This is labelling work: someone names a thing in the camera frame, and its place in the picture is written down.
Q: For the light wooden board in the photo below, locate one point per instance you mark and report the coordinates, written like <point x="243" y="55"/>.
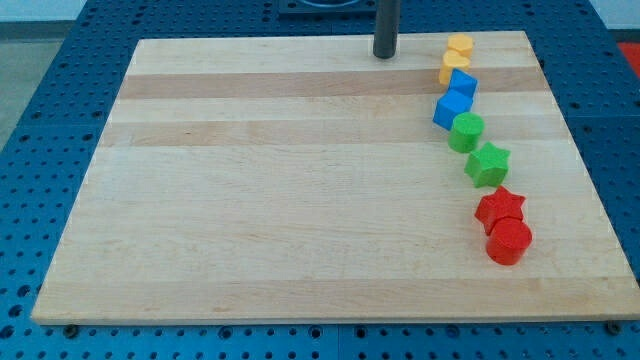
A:
<point x="302" y="180"/>

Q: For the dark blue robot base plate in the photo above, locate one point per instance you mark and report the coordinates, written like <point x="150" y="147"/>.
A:
<point x="298" y="8"/>

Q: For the red star block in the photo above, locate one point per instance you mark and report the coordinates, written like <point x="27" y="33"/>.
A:
<point x="502" y="204"/>

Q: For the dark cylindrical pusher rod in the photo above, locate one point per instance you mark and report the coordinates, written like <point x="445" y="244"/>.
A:
<point x="386" y="28"/>

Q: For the green star block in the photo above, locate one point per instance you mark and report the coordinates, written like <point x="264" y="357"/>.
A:
<point x="488" y="166"/>

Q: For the blue triangle block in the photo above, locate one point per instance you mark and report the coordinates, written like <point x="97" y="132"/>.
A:
<point x="462" y="82"/>

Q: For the green cylinder block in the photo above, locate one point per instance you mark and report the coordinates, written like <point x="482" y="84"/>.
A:
<point x="465" y="132"/>

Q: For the yellow heart block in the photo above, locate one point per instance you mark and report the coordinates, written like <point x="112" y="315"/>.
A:
<point x="451" y="60"/>

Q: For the red cylinder block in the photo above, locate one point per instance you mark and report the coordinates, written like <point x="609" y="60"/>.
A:
<point x="508" y="241"/>

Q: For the yellow hexagon block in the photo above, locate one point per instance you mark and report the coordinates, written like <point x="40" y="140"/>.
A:
<point x="461" y="43"/>

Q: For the blue cube block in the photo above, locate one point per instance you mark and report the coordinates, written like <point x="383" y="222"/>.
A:
<point x="450" y="105"/>

